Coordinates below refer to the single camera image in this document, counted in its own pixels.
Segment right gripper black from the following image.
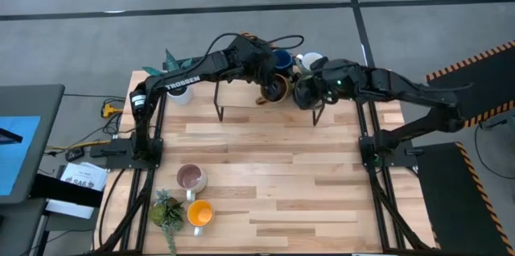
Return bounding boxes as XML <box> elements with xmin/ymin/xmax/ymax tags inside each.
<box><xmin>303</xmin><ymin>58</ymin><xmax>363</xmax><ymax>106</ymax></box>

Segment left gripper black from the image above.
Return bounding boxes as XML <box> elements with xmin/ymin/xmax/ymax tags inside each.
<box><xmin>239</xmin><ymin>38</ymin><xmax>286</xmax><ymax>99</ymax></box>

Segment black mug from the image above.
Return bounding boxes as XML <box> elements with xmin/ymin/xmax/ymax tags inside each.
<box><xmin>292</xmin><ymin>74</ymin><xmax>326</xmax><ymax>111</ymax></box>

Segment tan mug dark inside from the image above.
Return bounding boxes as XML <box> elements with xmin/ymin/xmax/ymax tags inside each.
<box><xmin>257</xmin><ymin>72</ymin><xmax>294</xmax><ymax>106</ymax></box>

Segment teal blue glazed mug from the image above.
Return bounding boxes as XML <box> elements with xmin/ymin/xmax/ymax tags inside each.
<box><xmin>272</xmin><ymin>48</ymin><xmax>295</xmax><ymax>76</ymax></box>

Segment yellow mug white handle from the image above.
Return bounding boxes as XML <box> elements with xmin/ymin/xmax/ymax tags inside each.
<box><xmin>186</xmin><ymin>199</ymin><xmax>216</xmax><ymax>237</ymax></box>

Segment white patterned mug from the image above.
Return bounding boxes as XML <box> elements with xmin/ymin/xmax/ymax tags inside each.
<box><xmin>295</xmin><ymin>51</ymin><xmax>324</xmax><ymax>72</ymax></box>

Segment wooden shelf riser black legs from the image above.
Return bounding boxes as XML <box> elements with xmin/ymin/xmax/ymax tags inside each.
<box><xmin>212</xmin><ymin>66</ymin><xmax>328</xmax><ymax>127</ymax></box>

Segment artificial plant in white pot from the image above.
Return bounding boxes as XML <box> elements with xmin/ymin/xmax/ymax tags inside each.
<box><xmin>141</xmin><ymin>48</ymin><xmax>195</xmax><ymax>107</ymax></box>

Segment white mug pink inside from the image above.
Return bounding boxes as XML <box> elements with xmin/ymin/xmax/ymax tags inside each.
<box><xmin>175</xmin><ymin>163</ymin><xmax>208</xmax><ymax>202</ymax></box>

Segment black hazard-striped floor mat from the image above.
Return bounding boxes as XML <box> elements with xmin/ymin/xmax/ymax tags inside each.
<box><xmin>425</xmin><ymin>39</ymin><xmax>515</xmax><ymax>129</ymax></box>
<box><xmin>415</xmin><ymin>141</ymin><xmax>515</xmax><ymax>256</ymax></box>

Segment yellow power plug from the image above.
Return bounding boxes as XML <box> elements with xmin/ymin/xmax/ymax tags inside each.
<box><xmin>101</xmin><ymin>102</ymin><xmax>124</xmax><ymax>119</ymax></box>

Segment small artificial succulent plant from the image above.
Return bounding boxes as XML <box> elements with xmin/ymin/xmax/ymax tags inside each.
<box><xmin>148</xmin><ymin>189</ymin><xmax>186</xmax><ymax>255</ymax></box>

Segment small black device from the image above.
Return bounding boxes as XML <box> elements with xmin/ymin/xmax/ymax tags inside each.
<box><xmin>64</xmin><ymin>146</ymin><xmax>86</xmax><ymax>163</ymax></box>

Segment printed white paper sheet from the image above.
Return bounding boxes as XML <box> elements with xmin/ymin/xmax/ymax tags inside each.
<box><xmin>60</xmin><ymin>161</ymin><xmax>109</xmax><ymax>192</ymax></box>

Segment plain white paper sheet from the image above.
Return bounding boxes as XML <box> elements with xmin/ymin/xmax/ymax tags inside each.
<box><xmin>44</xmin><ymin>199</ymin><xmax>96</xmax><ymax>220</ymax></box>

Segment grey monitor blue screen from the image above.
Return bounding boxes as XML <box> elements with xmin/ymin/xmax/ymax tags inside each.
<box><xmin>0</xmin><ymin>84</ymin><xmax>66</xmax><ymax>205</ymax></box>

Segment black metal rig frame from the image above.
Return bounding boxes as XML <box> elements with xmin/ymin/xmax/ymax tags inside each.
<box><xmin>94</xmin><ymin>94</ymin><xmax>435</xmax><ymax>255</ymax></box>

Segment yellow cable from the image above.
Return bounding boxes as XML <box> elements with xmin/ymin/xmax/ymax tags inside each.
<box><xmin>44</xmin><ymin>138</ymin><xmax>112</xmax><ymax>153</ymax></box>

